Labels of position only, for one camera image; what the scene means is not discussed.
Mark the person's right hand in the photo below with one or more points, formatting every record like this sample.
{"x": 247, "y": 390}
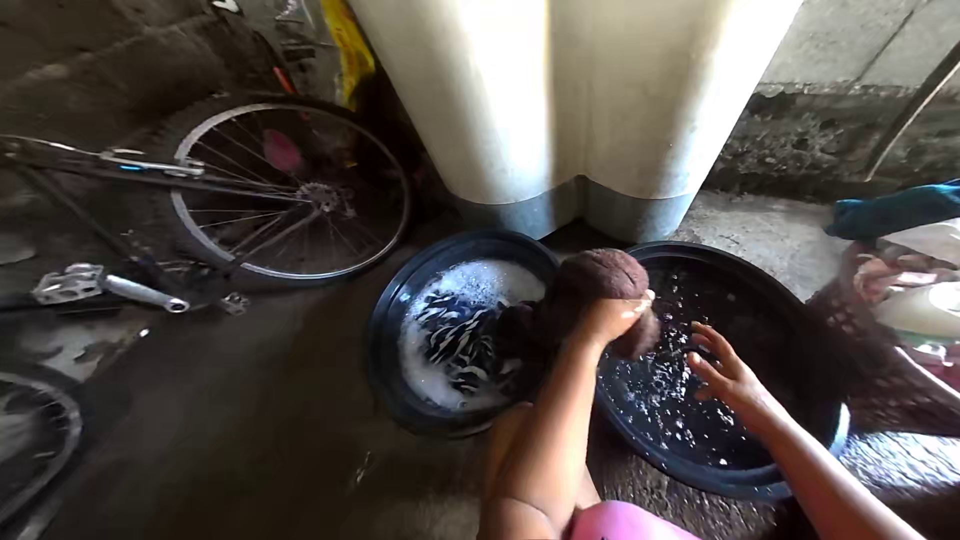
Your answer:
{"x": 739, "y": 386}

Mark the person's left hand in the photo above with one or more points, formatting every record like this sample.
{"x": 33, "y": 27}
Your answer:
{"x": 609, "y": 319}

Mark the person's right fingers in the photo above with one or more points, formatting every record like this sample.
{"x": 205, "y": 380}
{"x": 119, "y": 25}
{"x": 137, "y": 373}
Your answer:
{"x": 703, "y": 392}

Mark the person's left fingers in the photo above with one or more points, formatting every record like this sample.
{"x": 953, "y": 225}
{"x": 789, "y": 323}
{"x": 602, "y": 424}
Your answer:
{"x": 640, "y": 304}

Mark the person's right thumb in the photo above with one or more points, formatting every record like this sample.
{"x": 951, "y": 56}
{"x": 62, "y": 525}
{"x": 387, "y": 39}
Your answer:
{"x": 706, "y": 370}

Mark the person's right index finger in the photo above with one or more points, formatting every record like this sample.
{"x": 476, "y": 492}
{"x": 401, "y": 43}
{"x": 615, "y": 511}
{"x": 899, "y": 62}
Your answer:
{"x": 715, "y": 342}

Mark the brown wet cloth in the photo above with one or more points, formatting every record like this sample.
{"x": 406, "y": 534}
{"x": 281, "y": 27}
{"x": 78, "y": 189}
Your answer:
{"x": 596, "y": 285}

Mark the person's right forearm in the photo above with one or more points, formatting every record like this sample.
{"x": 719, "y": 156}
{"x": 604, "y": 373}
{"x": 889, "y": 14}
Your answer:
{"x": 832, "y": 480}

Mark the person's left forearm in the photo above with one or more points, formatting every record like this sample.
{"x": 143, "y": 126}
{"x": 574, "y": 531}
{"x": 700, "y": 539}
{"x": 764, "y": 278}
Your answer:
{"x": 559, "y": 420}

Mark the large round black tub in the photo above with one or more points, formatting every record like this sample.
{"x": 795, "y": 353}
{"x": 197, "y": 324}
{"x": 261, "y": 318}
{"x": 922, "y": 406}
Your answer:
{"x": 780, "y": 322}

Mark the dark brown plastic basket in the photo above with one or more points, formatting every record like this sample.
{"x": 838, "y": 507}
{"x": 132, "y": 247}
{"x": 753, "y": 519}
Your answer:
{"x": 862, "y": 375}

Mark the person's body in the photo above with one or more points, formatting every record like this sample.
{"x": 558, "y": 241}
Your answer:
{"x": 626, "y": 523}

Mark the striped dark cloth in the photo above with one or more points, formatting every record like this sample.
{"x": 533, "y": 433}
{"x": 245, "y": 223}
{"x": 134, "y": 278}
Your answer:
{"x": 465, "y": 341}

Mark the person's legs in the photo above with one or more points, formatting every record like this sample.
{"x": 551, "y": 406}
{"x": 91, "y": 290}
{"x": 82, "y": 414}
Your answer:
{"x": 510, "y": 435}

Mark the pile of assorted containers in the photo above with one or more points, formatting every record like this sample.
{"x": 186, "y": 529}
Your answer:
{"x": 919, "y": 307}

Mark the teal cloth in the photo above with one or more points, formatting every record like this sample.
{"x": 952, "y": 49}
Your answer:
{"x": 885, "y": 212}

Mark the cream and grey double pillar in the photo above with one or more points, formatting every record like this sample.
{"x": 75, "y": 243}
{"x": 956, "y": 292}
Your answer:
{"x": 510, "y": 105}

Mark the round black tub, soapy water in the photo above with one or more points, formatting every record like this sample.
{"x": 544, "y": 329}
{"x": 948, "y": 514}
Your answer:
{"x": 388, "y": 352}

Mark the long thin wooden stick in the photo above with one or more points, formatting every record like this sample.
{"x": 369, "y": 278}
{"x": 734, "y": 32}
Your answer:
{"x": 909, "y": 112}

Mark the bicycle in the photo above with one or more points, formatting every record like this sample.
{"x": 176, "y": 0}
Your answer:
{"x": 315, "y": 199}

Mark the yellow plastic bag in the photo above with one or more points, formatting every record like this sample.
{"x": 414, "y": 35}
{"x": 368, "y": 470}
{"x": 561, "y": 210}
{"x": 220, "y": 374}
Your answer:
{"x": 350, "y": 56}

